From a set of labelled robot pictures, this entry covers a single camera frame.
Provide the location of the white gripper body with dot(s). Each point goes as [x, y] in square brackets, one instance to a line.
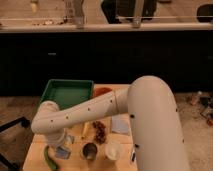
[61, 139]

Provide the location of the blue sponge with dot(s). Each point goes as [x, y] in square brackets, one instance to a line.
[62, 153]

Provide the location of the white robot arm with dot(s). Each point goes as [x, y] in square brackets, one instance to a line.
[154, 120]

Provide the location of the orange bowl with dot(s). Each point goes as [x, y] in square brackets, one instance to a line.
[100, 91]

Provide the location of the green chili pepper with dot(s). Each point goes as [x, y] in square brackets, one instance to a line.
[50, 162]

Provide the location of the metal cup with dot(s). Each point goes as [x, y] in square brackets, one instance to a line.
[90, 151]

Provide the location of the bunch of dark grapes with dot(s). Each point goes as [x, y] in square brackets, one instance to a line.
[100, 133]

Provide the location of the green plastic tray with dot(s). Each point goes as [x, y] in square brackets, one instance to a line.
[67, 93]

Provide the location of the white cup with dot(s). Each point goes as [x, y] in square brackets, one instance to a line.
[113, 150]

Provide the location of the grey cloth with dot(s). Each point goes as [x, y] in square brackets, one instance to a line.
[120, 126]

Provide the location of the dark cabinet counter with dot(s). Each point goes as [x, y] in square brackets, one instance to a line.
[180, 54]

